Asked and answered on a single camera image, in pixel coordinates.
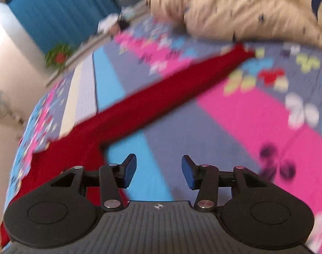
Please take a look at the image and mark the red knit sweater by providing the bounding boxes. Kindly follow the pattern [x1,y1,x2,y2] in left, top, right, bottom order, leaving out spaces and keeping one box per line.
[1,44,255,240]

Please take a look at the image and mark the white clothes pile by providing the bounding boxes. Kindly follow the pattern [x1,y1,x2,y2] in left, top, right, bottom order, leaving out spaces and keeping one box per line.
[97,13,120,33]

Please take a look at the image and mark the colourful floral bed blanket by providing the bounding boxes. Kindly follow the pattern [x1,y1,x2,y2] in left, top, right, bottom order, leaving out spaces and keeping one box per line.
[5,18,322,253]

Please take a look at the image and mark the white standing fan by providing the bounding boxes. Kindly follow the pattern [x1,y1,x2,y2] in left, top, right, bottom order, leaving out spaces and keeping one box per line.
[0,90,25,126]

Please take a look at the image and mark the potted green plant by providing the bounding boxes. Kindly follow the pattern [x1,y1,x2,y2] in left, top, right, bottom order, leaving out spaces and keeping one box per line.
[45,43,75,69]

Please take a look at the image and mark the blue curtain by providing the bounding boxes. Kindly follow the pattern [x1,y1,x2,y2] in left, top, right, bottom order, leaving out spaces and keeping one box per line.
[6,0,120,53]

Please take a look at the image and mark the cream patterned duvet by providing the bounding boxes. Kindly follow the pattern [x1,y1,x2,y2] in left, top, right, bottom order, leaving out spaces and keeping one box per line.
[145,0,322,49]

